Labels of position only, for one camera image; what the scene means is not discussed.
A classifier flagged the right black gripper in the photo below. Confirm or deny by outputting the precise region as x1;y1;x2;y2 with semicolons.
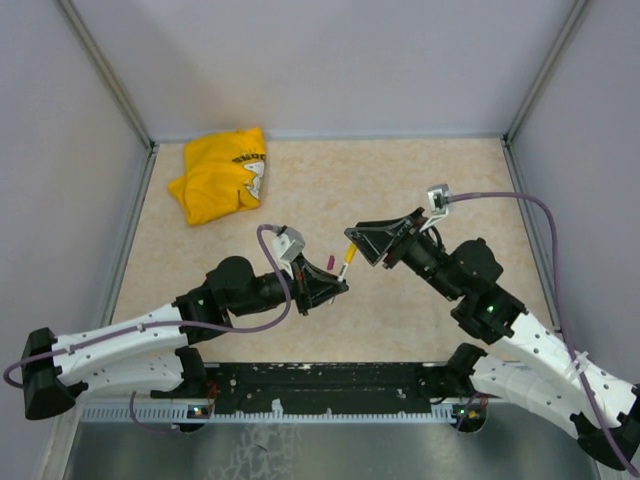
345;206;462;301

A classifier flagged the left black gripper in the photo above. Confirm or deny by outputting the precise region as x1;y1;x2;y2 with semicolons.
232;253;349;317

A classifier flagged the yellow pen cap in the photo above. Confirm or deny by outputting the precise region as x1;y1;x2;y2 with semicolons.
345;243;358;264

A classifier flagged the white pen yellow tip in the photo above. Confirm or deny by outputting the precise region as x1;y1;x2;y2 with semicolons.
329;259;351;305

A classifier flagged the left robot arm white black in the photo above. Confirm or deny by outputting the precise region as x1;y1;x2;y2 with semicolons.
20;255;349;420

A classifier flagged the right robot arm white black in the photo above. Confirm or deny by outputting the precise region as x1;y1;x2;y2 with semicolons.
345;209;639;470

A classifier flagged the yellow folded shirt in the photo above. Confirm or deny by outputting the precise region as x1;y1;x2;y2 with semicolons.
168;127;267;226

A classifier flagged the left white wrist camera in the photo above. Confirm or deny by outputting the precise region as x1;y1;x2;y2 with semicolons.
272;226;306;262

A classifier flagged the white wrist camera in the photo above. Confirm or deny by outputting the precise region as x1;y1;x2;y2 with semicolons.
419;184;451;233
272;226;306;262

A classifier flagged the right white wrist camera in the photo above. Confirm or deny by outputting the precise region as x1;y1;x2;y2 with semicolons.
419;184;451;233

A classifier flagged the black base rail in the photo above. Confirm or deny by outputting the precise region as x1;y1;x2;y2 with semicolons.
164;360;481;416

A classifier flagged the aluminium frame side rail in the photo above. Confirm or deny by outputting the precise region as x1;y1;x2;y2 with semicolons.
500;136;576;351

